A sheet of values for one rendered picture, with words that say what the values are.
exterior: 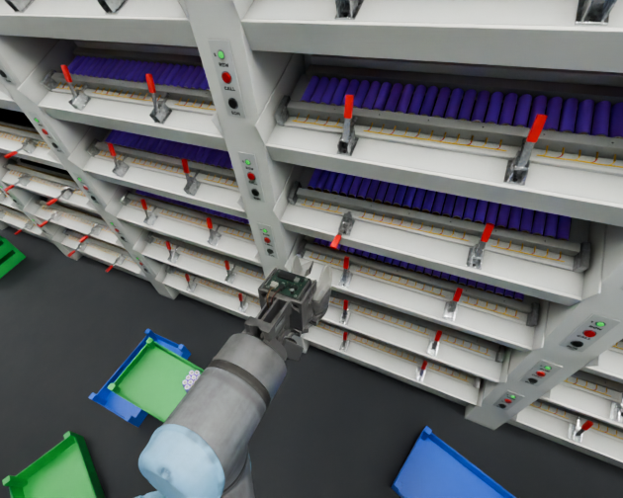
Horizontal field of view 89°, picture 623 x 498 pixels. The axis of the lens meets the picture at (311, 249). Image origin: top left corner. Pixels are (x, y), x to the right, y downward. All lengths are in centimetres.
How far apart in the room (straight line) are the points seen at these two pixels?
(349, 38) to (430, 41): 10
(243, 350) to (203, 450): 11
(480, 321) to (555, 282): 21
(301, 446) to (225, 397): 89
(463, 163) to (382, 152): 13
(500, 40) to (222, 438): 53
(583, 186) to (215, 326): 132
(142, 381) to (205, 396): 102
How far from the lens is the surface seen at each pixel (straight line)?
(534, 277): 71
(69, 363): 174
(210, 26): 61
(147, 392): 139
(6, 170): 192
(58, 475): 155
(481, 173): 56
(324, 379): 131
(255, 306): 131
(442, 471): 127
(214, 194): 87
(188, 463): 37
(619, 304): 74
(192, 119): 78
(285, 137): 64
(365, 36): 50
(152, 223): 120
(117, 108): 94
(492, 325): 86
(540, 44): 48
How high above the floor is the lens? 123
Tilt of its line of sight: 47 degrees down
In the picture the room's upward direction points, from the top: 6 degrees counter-clockwise
